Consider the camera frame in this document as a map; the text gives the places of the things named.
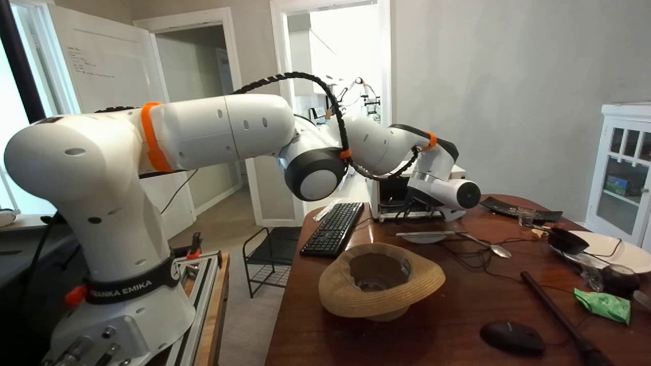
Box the long black stick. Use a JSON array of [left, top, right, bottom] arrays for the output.
[[518, 271, 617, 366]]

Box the green cloth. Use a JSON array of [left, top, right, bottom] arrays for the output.
[[571, 286, 633, 328]]

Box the white glass door cabinet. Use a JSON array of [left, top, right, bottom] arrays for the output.
[[584, 100, 651, 253]]

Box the tan straw hat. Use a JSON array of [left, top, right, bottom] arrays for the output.
[[317, 242, 447, 323]]

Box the black computer mouse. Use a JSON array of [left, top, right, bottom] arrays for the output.
[[478, 319, 546, 361]]

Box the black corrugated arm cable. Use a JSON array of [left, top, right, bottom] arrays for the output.
[[231, 70, 351, 163]]

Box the silver metal spoon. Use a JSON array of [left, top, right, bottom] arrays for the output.
[[454, 229, 514, 263]]

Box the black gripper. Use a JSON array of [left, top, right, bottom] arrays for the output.
[[383, 181, 426, 212]]

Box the wooden robot cart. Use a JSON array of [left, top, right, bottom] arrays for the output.
[[194, 250, 233, 366]]

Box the small black dish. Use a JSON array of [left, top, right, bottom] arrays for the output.
[[544, 226, 589, 257]]

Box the dark serving tray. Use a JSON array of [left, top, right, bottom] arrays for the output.
[[482, 195, 566, 226]]

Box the white whiteboard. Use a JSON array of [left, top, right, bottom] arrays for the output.
[[46, 4, 199, 241]]

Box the aluminium mounting frame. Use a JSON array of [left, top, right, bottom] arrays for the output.
[[153, 250, 226, 366]]

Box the black computer keyboard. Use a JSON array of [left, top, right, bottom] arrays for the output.
[[298, 202, 366, 261]]

